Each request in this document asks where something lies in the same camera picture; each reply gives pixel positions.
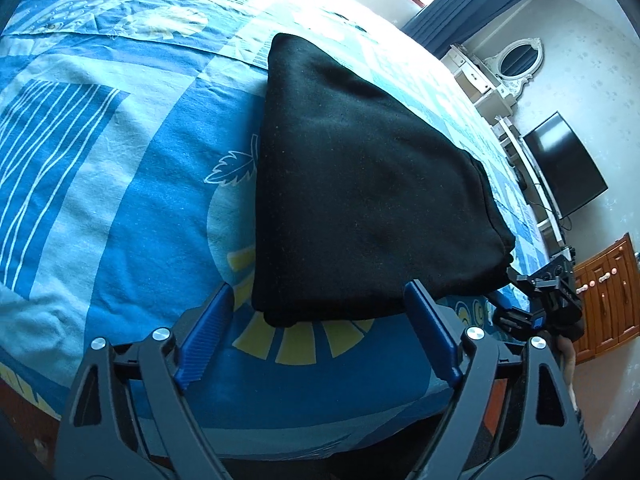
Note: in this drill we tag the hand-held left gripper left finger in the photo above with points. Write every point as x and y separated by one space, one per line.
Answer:
207 332

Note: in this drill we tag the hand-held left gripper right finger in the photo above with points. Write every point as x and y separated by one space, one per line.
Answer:
432 335

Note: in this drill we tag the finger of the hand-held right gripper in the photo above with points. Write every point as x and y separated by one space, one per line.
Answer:
522 280
515 317

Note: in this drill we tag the black pants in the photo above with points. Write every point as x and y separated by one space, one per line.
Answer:
370 185

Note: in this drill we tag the person's right forearm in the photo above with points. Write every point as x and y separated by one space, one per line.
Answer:
567 365

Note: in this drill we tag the wooden cabinet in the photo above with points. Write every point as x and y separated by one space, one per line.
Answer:
607 300

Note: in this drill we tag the white television stand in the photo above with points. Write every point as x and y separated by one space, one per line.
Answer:
532 180

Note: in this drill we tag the black television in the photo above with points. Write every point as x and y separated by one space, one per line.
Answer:
565 167

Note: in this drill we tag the blue patterned bedsheet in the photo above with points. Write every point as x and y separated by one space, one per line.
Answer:
125 185

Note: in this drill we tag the white dressing table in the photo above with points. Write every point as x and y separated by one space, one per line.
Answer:
475 77

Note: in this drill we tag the blue curtain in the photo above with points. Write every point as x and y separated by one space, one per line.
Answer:
470 5

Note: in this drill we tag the wooden bed frame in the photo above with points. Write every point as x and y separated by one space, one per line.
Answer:
22 420

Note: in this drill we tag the oval mirror white frame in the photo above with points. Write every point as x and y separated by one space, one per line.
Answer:
517 57

